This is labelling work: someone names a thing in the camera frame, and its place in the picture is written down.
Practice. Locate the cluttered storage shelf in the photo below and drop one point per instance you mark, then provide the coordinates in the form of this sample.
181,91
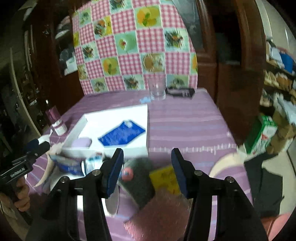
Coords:
278,96

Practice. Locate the person's left hand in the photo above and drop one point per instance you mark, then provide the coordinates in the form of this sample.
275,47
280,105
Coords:
22,193

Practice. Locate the pink glitter scouring pad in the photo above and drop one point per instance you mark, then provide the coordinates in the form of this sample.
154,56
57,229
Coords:
165,217

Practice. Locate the dark blue cartoon pouch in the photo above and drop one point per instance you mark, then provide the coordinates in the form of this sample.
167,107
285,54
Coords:
67,165

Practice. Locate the purple patterned tablecloth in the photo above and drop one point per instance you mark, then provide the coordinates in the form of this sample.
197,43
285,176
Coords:
195,126

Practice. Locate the white shallow cardboard box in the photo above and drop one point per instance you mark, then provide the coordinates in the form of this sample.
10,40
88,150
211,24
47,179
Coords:
105,131

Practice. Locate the white face mask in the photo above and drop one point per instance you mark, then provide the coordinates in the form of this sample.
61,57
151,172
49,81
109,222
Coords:
44,138

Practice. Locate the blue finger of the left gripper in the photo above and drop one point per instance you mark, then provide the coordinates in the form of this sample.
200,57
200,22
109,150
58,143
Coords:
33,144
39,150

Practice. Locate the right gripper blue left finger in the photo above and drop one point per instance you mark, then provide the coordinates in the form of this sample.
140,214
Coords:
114,166

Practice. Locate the black clip device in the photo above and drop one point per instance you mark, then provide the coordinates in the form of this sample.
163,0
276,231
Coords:
181,92

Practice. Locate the blue foil packet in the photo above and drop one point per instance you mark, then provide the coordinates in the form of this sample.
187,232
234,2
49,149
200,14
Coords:
122,135

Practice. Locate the grey plaid fabric pouch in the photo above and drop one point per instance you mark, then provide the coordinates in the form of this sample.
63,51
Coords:
135,181

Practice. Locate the clear drinking glass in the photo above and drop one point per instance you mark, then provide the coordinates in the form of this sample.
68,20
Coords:
157,86

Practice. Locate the black white plush toy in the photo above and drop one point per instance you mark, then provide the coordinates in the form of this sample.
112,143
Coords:
93,162

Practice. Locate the dark wooden cabinet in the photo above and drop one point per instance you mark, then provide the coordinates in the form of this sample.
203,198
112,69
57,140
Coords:
232,60

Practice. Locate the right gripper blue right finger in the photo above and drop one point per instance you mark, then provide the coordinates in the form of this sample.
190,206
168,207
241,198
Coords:
183,171

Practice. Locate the green white carton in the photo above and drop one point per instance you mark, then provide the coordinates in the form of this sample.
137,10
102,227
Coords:
264,128

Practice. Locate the pink checkered patchwork cloth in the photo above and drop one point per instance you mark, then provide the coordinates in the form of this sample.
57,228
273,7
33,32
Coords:
123,45

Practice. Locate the purple spray bottle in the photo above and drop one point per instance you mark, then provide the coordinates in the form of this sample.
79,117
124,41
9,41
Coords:
55,119

